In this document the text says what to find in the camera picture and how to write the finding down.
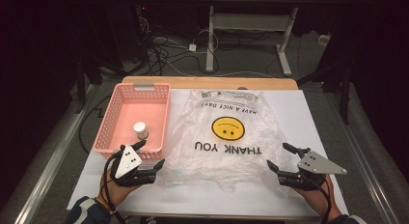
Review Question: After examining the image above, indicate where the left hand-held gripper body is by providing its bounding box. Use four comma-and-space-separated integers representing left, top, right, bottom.
110, 144, 159, 188

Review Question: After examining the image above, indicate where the black metal stand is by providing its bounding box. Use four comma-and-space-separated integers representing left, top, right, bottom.
74, 51, 89, 115
296, 54, 352, 126

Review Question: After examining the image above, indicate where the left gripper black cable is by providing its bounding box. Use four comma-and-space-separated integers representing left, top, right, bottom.
101, 146, 128, 224

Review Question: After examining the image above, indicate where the clear plastic smiley bag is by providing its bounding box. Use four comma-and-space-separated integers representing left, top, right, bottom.
163, 88, 302, 193

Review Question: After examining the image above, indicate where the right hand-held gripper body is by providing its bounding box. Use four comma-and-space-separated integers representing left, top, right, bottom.
276, 148, 348, 191

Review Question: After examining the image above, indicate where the pink plastic basket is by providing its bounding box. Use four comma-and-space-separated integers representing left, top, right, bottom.
92, 82, 172, 162

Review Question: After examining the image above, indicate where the tangle of floor cables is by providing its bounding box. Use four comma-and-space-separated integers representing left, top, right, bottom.
133, 14, 221, 77

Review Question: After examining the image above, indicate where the small white-capped bottle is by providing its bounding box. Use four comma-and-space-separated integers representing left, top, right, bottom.
133, 121, 150, 141

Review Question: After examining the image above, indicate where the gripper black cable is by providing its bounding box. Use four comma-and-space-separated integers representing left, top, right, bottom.
101, 146, 128, 224
305, 175, 333, 224

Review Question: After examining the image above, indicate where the metal floor rail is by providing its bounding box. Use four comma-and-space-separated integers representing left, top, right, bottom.
323, 88, 401, 224
14, 84, 98, 224

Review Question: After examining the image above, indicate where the white table frame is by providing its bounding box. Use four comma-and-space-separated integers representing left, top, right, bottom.
192, 0, 342, 77

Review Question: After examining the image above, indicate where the person's left hand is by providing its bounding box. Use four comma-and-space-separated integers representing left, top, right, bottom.
98, 167, 143, 208

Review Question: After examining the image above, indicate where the black floor cable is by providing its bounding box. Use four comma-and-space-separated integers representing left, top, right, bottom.
78, 94, 112, 154

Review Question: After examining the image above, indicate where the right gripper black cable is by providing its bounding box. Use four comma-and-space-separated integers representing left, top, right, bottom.
305, 175, 333, 224

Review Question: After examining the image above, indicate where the person's right hand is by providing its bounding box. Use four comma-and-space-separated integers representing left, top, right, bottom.
290, 174, 342, 221

